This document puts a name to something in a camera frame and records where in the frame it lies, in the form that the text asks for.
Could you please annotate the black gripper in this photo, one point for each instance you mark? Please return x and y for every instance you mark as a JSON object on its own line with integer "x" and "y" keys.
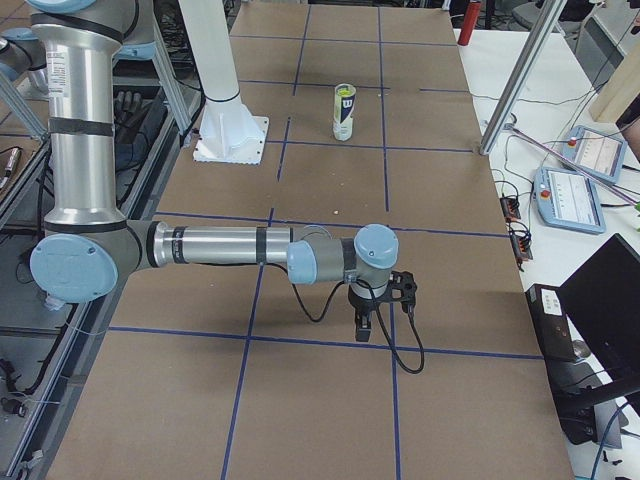
{"x": 362, "y": 304}

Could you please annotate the yellow tennis ball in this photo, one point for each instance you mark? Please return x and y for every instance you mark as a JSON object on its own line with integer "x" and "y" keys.
{"x": 344, "y": 91}

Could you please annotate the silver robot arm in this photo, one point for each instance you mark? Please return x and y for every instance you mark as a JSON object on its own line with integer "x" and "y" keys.
{"x": 90, "y": 246}

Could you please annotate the white tennis ball can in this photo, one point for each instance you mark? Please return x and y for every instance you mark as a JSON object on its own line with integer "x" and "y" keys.
{"x": 343, "y": 116}

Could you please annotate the brown paper table cover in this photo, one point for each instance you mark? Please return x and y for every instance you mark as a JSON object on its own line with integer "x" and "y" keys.
{"x": 229, "y": 373}

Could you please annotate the lower orange black adapter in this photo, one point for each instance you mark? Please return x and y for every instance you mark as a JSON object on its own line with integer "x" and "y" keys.
{"x": 520, "y": 237}

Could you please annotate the orange black adapter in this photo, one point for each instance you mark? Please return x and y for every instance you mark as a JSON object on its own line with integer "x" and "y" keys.
{"x": 520, "y": 237}
{"x": 510, "y": 206}

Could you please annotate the upper orange black adapter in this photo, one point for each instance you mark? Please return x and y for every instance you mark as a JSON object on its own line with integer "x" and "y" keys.
{"x": 510, "y": 206}

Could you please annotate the black desktop computer box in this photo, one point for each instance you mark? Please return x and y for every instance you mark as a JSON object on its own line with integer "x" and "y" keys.
{"x": 551, "y": 326}

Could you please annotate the near teach pendant tablet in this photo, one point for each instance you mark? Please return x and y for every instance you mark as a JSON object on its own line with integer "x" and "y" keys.
{"x": 568, "y": 200}

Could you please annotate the teach pendant tablet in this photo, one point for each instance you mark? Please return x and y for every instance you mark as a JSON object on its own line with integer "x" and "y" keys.
{"x": 568, "y": 200}
{"x": 600, "y": 153}

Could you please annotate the black computer monitor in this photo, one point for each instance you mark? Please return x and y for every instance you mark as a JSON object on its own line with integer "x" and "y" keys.
{"x": 601, "y": 299}

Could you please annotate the far teach pendant tablet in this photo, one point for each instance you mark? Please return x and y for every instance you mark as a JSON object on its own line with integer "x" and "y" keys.
{"x": 600, "y": 153}

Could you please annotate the red water bottle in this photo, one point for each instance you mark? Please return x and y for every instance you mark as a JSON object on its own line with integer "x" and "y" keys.
{"x": 469, "y": 21}

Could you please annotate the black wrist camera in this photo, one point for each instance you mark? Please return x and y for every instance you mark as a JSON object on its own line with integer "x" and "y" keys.
{"x": 403, "y": 289}

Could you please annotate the white camera stand pole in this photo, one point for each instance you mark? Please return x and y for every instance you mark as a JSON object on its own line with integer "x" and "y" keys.
{"x": 228, "y": 132}

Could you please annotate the aluminium frame post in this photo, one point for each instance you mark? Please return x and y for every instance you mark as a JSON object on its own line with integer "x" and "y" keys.
{"x": 542, "y": 28}

